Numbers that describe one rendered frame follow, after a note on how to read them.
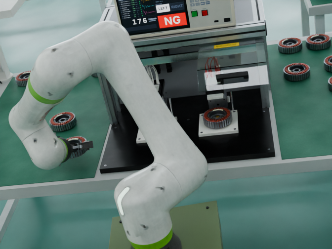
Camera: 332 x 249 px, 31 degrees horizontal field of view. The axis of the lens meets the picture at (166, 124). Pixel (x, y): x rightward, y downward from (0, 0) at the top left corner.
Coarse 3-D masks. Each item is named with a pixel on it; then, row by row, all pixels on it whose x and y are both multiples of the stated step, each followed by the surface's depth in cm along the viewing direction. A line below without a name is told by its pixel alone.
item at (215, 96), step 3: (216, 90) 227; (219, 90) 227; (222, 90) 227; (207, 93) 228; (210, 93) 228; (213, 93) 228; (216, 93) 228; (219, 93) 228; (222, 93) 228; (207, 96) 228; (210, 96) 227; (213, 96) 227; (216, 96) 226; (219, 96) 226; (222, 96) 226; (207, 99) 227; (210, 99) 227
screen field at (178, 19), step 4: (184, 12) 220; (160, 16) 222; (164, 16) 222; (168, 16) 222; (172, 16) 222; (176, 16) 221; (180, 16) 221; (184, 16) 221; (160, 20) 223; (164, 20) 223; (168, 20) 223; (172, 20) 222; (176, 20) 222; (180, 20) 222; (184, 20) 222; (160, 24) 224; (164, 24) 224; (168, 24) 223; (172, 24) 223; (176, 24) 223; (180, 24) 223; (184, 24) 223
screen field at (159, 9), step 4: (164, 4) 219; (168, 4) 219; (172, 4) 219; (176, 4) 219; (180, 4) 219; (156, 8) 220; (160, 8) 220; (164, 8) 220; (168, 8) 220; (172, 8) 220; (176, 8) 220; (180, 8) 220; (160, 12) 221
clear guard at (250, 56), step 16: (208, 48) 220; (224, 48) 218; (240, 48) 216; (256, 48) 213; (208, 64) 209; (224, 64) 207; (240, 64) 205; (256, 64) 204; (208, 80) 206; (224, 80) 205; (240, 80) 204; (256, 80) 203
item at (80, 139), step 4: (76, 136) 230; (80, 136) 230; (68, 140) 228; (72, 140) 229; (76, 140) 228; (80, 140) 227; (84, 140) 226; (76, 152) 221; (80, 152) 222; (84, 152) 224; (72, 156) 222; (76, 156) 222
